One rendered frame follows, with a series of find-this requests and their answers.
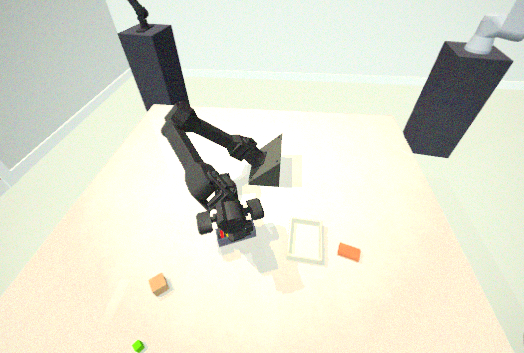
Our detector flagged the orange rectangular block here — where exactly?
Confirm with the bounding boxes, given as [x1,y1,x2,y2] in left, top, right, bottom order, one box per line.
[337,243,361,263]

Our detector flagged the small green block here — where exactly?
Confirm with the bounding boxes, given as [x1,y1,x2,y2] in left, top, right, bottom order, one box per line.
[132,340,145,353]

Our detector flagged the small orange block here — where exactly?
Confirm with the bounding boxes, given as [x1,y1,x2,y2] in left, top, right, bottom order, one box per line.
[149,272,170,297]

